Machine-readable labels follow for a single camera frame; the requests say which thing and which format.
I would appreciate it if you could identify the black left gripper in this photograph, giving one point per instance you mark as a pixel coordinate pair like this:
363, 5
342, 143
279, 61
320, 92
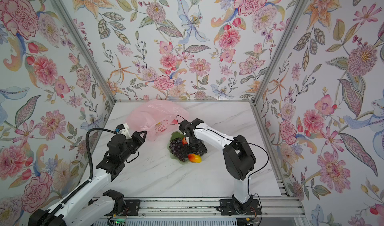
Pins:
136, 137

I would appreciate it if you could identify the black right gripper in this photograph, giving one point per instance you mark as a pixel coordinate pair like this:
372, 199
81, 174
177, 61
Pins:
201, 151

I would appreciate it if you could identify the yellow red mango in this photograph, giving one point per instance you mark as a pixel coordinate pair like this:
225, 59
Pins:
195, 158

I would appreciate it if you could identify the pink plastic bag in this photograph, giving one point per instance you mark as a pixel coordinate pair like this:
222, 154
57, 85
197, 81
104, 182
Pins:
156, 117

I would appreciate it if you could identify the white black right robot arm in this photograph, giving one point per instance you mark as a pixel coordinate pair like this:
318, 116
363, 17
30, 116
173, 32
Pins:
238, 156

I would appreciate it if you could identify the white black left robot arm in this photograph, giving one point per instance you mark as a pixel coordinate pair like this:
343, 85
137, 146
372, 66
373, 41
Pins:
75, 209

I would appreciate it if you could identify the purple grape bunch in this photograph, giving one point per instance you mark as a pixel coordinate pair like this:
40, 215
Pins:
178, 150

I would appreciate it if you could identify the green plastic fruit plate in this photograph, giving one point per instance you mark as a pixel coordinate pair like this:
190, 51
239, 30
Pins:
181, 150

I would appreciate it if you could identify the green grape leaf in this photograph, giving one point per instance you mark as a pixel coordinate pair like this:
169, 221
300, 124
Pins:
177, 135

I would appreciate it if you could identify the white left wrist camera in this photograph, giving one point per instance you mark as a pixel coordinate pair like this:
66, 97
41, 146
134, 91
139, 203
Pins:
123, 129

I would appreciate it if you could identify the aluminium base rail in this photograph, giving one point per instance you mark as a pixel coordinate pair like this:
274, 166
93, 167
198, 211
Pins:
216, 207

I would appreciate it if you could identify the aluminium corner post left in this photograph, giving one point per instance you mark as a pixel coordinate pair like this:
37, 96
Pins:
83, 49

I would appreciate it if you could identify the aluminium corner post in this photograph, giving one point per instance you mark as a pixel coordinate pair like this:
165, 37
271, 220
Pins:
83, 49
288, 32

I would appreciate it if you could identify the aluminium corner post right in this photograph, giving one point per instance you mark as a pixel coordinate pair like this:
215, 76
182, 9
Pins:
288, 32

